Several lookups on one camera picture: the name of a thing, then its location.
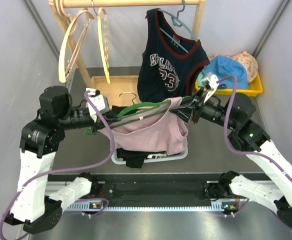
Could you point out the navy maroon-trimmed jersey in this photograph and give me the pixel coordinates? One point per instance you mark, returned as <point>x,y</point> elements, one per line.
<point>170,62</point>

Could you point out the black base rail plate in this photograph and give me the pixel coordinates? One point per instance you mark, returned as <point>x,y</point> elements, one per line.
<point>166,191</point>

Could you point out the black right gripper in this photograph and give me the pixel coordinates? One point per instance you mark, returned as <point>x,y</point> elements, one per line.
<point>185,112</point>

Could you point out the blue bucket hat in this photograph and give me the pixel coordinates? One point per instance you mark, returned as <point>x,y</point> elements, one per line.
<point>223,66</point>

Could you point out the pink tank top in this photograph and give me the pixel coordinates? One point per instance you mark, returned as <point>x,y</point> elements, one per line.
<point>162,133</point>

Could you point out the small black tank top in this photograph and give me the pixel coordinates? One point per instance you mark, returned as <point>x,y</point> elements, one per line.
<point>134,159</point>

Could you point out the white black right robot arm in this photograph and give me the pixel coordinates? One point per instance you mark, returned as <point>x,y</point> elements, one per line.
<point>245,137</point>

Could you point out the white plastic laundry basket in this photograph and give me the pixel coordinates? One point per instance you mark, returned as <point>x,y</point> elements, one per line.
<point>182,155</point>

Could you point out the black white striped tank top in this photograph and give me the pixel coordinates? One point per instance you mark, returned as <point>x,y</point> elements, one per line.
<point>157,155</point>

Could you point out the pink floral hat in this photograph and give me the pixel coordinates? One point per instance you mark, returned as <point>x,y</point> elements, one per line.
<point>249,63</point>

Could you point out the green plastic hanger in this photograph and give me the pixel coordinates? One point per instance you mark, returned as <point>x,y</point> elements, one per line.
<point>136,112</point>

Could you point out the wooden clothes rack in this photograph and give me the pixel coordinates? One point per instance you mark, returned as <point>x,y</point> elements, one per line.
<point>63,10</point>

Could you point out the blue plastic hanger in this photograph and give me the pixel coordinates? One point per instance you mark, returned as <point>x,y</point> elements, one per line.
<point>178,23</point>

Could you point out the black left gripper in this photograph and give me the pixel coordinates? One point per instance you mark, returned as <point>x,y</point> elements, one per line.
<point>97,125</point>

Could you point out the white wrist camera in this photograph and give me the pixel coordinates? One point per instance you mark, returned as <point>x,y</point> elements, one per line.
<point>210,83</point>
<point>98,100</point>

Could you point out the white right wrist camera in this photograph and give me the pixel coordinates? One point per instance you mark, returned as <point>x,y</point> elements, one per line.
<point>210,83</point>

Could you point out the yellow plastic bin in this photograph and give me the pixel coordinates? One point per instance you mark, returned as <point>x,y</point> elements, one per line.
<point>253,90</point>

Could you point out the yellow metal-hook hanger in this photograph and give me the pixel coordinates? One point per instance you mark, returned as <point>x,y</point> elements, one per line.
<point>102,30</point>

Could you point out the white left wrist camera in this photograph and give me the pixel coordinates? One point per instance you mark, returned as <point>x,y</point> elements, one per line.
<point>98,100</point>

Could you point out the beige wooden hanger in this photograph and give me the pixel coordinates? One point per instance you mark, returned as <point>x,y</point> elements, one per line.
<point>71,42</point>

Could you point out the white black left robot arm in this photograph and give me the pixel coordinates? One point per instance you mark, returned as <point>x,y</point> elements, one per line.
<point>32,208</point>

